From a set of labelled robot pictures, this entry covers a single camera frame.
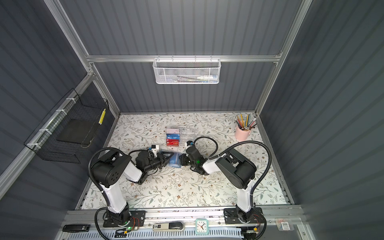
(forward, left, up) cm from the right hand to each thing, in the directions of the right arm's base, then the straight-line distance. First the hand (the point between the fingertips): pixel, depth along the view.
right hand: (180, 158), depth 94 cm
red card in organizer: (+11, +6, +2) cm, 13 cm away
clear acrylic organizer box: (+21, -3, -2) cm, 21 cm away
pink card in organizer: (+18, +6, +6) cm, 20 cm away
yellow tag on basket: (+11, +42, +26) cm, 51 cm away
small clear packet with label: (-35, -52, -1) cm, 63 cm away
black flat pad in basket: (+2, +51, +27) cm, 57 cm away
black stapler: (-37, +46, +3) cm, 59 cm away
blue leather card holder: (-2, +3, +2) cm, 4 cm away
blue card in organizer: (+14, +6, +5) cm, 16 cm away
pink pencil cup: (+15, -40, +4) cm, 43 cm away
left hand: (0, +3, +5) cm, 6 cm away
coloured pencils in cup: (+23, -42, +8) cm, 49 cm away
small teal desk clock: (-36, -13, +1) cm, 38 cm away
